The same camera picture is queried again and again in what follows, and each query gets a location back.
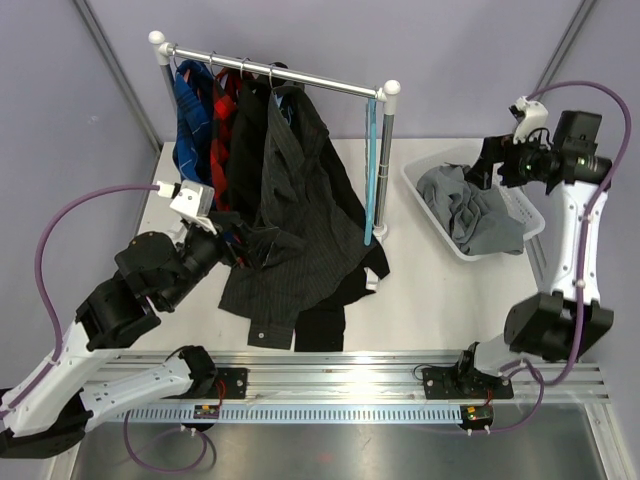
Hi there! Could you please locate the dark pinstripe hanging shirt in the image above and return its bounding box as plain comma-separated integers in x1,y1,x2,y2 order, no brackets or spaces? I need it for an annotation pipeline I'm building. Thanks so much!
219,85,389,325

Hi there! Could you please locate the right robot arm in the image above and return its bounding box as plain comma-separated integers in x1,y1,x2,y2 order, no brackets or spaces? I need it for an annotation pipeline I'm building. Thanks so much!
450,107,615,398

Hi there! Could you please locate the blue shirt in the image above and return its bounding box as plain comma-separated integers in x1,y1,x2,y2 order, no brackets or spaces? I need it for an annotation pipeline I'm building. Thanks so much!
173,60,218,193

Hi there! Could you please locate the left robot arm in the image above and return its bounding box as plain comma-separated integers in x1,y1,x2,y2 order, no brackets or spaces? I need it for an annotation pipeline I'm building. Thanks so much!
1,212,248,459

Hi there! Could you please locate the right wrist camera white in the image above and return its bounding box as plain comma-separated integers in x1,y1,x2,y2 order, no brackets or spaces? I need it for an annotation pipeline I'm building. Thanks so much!
509,96,549,144

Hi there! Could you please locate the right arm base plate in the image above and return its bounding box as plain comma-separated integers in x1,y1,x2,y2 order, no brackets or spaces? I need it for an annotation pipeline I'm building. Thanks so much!
421,367,514,400

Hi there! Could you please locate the black hanging shirt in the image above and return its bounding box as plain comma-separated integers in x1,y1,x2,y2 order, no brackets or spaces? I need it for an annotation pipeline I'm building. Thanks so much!
225,72,271,226

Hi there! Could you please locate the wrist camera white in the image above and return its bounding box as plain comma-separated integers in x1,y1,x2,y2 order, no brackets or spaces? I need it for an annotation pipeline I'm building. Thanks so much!
509,96,549,144
155,180,217,234

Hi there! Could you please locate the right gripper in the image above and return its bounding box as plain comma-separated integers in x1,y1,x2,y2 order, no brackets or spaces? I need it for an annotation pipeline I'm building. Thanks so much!
465,131,557,191

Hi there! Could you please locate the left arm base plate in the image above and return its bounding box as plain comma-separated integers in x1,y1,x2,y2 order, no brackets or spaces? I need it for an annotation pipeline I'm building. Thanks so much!
172,367,249,400

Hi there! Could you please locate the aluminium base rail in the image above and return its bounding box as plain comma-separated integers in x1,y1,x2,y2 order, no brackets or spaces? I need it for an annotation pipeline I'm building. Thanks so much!
89,350,610,404

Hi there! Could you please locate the grey shirt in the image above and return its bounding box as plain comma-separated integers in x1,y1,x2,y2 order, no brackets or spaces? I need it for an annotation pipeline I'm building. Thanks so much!
416,164,525,256

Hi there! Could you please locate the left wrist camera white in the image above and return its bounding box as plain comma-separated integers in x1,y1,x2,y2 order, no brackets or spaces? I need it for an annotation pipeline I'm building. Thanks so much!
155,180,217,234

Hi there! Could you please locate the metal clothes rack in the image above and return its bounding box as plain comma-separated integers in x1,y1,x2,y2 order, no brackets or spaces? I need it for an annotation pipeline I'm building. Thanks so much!
148,30,401,243

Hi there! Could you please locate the red plaid shirt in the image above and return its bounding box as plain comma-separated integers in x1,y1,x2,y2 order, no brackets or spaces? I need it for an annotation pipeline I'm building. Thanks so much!
210,68,243,211

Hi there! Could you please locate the white plastic basket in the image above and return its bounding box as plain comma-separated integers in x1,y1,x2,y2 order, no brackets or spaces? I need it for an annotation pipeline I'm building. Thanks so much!
402,144,545,261

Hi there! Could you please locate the teal hanger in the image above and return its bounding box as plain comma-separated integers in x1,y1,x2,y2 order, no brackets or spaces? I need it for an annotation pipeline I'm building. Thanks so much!
364,99,377,246

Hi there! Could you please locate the slotted cable duct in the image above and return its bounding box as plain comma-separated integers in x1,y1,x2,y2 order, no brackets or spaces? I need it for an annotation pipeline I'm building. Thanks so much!
128,403,462,425

